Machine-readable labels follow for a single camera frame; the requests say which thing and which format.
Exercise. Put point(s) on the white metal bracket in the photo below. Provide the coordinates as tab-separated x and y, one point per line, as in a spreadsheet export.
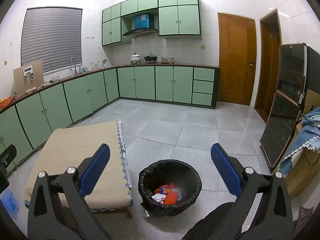
28	71

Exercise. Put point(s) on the green base cabinets with drawers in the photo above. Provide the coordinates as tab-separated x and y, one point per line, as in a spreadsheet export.
162	85

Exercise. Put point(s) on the light blue scalloped cloth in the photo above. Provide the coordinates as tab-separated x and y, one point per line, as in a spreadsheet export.
310	132

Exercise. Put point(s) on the blue plastic bag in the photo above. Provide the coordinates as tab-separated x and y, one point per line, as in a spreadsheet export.
10	202

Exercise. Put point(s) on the grey window blind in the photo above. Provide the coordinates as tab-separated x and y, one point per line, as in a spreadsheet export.
52	40

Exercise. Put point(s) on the white cooking pot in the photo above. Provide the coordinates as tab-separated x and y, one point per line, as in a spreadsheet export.
135	58

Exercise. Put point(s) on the range hood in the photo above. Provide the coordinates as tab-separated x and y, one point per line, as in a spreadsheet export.
143	21

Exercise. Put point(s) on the stacked bowls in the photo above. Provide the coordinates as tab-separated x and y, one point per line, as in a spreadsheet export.
159	59
170	59

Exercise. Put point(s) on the woven basket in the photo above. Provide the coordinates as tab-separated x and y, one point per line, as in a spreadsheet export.
303	220

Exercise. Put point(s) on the beige cloth covered table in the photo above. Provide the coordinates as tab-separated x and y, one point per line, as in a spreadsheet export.
75	142

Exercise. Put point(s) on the green wall cabinets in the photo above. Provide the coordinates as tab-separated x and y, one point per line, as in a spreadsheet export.
180	20

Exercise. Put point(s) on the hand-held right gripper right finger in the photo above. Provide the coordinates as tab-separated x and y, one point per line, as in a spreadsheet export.
226	171

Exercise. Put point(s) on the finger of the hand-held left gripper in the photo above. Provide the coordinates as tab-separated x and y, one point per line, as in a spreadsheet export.
8	153

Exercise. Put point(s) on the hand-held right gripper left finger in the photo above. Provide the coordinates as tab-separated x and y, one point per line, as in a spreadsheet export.
93	172

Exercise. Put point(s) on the black lined waste bin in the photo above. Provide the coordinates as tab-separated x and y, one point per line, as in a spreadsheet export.
170	170

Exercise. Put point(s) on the steel kitchen faucet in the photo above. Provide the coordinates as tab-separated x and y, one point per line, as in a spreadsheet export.
73	63

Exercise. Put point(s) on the colourful snack wrapper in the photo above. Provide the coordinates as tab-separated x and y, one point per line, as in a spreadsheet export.
163	188

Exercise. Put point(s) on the black wok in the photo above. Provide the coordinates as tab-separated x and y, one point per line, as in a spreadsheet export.
150	58

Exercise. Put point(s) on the utensil holder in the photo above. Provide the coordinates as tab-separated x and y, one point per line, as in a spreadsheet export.
95	66

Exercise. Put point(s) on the orange basket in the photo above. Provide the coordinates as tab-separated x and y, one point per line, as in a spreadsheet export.
5	102

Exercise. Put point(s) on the cardboard box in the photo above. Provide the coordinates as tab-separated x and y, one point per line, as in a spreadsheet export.
303	172

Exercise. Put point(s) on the green sink base cabinets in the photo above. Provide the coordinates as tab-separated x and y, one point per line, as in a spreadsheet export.
75	97

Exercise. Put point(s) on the wooden door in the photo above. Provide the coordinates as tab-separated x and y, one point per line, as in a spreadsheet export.
236	60
270	67

